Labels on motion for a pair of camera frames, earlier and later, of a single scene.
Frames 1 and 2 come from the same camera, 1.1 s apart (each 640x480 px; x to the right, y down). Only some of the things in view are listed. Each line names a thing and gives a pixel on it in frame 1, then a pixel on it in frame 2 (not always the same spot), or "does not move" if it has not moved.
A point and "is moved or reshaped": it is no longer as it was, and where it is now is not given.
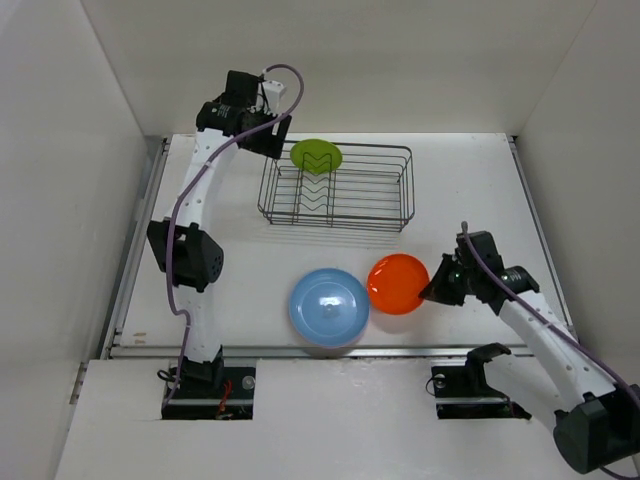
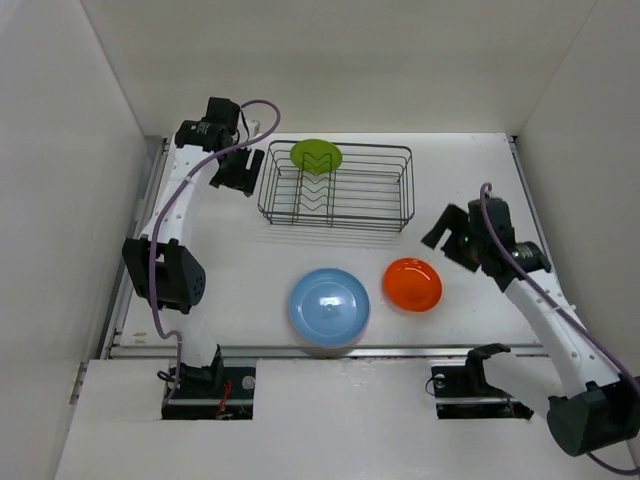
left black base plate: x=231 y=401 does not move
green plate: x=316 y=156 does not move
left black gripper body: x=262 y=141 → x=232 y=172
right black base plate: x=462 y=392 does not move
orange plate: x=394 y=283 is moved or reshaped
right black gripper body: x=453 y=280 → x=461 y=244
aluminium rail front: x=282 y=351 does not move
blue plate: x=329 y=308 does not move
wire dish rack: x=373 y=188 does not move
